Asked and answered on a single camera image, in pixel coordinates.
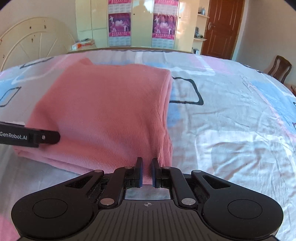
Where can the wall corner shelves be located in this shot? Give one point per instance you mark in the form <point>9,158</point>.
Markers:
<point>201,25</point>

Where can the brown wooden door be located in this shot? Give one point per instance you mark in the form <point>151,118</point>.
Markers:
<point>222,28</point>

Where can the purple calendar poster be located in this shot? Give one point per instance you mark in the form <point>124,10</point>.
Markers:
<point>119,22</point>
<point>164,24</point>

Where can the cream round headboard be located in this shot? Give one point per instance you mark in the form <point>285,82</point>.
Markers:
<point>34,39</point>

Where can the stack of books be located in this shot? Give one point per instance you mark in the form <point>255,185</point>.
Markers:
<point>84,43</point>

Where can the pink knit sweater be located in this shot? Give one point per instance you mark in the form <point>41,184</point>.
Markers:
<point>107,117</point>

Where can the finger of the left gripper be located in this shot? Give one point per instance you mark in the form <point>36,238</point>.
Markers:
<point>46,137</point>

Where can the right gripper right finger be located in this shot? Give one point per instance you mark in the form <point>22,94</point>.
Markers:
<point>176,182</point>

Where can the left purple calendar poster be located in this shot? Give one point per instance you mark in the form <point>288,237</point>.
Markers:
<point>119,22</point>

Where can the patterned bed sheet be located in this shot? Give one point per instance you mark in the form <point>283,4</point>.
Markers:
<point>224,118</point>

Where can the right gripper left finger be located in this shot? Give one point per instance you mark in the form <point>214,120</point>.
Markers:
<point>122,179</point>

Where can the right purple calendar poster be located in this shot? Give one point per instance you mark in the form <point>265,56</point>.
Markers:
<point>164,24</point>

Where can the cream wardrobe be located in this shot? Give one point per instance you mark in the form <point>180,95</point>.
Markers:
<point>92,23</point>

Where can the wooden bed frame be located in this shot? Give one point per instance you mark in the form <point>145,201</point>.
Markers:
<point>126,48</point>

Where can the brown wooden chair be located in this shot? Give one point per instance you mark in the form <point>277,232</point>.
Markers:
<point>280,69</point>

